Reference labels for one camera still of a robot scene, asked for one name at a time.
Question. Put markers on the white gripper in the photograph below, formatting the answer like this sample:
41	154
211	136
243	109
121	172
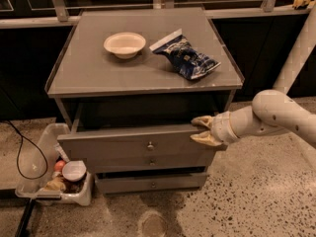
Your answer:
223	128

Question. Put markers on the grey top drawer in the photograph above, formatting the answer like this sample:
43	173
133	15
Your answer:
115	130

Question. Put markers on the grey drawer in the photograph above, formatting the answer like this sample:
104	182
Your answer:
151	162
151	183
115	130

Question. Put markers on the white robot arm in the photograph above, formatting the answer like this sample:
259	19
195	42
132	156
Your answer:
272	112

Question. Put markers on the grey middle drawer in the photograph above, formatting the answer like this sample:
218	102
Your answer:
151	162

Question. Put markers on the grey drawer cabinet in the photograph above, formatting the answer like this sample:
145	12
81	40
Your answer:
87	73

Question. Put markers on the grey bottom drawer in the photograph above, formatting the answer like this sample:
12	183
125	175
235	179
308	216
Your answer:
151	183

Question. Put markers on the blue chip bag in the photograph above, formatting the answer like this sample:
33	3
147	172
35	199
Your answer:
186	61

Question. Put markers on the round floor drain cover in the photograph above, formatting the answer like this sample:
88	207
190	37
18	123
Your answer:
154	226

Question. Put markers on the white bowl on cabinet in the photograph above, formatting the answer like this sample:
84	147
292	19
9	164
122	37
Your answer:
124	45

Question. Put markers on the metal railing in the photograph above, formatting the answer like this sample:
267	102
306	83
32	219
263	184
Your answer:
59	4

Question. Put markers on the white bowl in bin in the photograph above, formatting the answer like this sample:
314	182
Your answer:
74	171

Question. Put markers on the white tube in bin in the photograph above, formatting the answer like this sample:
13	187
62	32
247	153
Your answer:
61	152

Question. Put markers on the red apple in bin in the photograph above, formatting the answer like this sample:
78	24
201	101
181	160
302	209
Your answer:
59	165

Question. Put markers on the yellow object on ledge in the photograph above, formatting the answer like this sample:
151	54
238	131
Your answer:
302	4

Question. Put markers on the yellow snack bag in bin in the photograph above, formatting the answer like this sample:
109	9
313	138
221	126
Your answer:
56	184

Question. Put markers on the clear plastic bin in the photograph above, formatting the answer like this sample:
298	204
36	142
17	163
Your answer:
38	165

